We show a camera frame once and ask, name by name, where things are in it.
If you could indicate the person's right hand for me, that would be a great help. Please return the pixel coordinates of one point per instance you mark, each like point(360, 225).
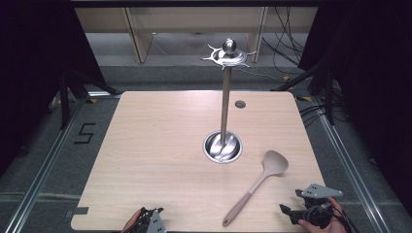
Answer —
point(335, 223)

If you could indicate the light wooden shelf unit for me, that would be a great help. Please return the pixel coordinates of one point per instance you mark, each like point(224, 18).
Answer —
point(139, 35)

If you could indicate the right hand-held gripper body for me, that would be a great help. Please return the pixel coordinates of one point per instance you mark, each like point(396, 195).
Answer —
point(315, 200)

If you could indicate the black metal stand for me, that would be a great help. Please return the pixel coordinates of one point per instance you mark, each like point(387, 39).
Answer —
point(64, 103)
point(328, 97)

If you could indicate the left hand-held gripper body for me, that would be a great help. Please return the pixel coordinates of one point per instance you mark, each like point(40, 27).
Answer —
point(156, 223)

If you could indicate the steel utensil rack with hooks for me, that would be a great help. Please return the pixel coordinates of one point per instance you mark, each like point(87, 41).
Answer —
point(224, 106)

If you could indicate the black curtain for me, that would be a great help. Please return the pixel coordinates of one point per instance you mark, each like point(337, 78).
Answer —
point(35, 64)
point(375, 81)

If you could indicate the person's left hand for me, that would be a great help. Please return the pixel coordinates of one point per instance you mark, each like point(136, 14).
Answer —
point(131, 223)

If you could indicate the black tape strip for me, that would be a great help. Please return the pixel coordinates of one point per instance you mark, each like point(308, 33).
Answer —
point(77, 211)

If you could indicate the beige silicone spoon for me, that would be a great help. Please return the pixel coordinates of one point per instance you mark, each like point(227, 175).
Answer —
point(273, 163)

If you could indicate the aluminium floor rail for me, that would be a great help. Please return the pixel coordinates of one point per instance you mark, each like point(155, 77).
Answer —
point(45, 165)
point(350, 161)

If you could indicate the grey round table grommet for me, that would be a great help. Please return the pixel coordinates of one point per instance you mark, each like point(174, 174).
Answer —
point(240, 104)

